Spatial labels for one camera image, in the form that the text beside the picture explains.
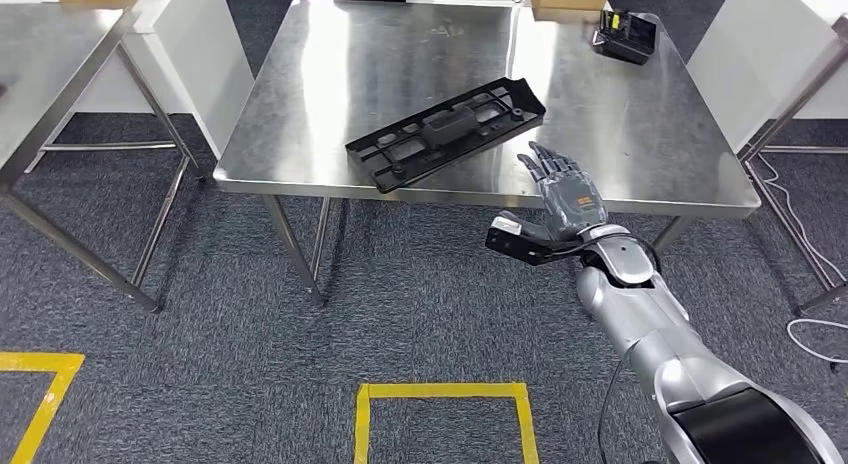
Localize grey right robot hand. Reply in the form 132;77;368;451
493;141;609;244

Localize long black plastic part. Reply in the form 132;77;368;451
344;76;549;196

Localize steel workbench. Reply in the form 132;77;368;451
211;0;762;310

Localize black remote controller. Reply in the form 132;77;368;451
590;8;659;67

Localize yellow floor tape square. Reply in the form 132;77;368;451
352;381;542;464

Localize white cabinet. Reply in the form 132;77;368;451
71;0;257;162
684;0;848;155

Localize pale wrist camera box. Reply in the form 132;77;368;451
484;217;588;268

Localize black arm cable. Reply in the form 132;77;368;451
596;358;629;464

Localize white power cable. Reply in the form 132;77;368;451
753;152;848;367

